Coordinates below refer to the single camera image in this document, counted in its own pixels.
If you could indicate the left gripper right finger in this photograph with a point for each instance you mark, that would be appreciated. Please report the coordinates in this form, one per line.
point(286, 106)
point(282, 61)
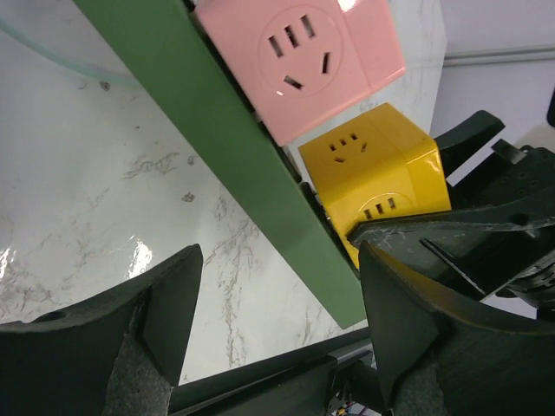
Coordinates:
point(441, 353)

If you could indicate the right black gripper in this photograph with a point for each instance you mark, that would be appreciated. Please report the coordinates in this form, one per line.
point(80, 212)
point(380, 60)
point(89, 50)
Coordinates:
point(503, 248)

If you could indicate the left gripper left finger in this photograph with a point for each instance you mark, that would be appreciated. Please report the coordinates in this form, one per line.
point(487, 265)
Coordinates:
point(117, 353)

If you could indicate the yellow cube plug adapter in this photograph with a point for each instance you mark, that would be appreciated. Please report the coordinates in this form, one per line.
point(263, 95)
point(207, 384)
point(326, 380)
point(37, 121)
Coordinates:
point(378, 165)

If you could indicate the pink cube plug adapter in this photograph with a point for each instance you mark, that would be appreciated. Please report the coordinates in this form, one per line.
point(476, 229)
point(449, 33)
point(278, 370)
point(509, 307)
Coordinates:
point(302, 62)

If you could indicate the green power strip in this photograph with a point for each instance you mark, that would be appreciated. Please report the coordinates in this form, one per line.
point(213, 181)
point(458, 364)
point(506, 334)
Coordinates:
point(162, 45)

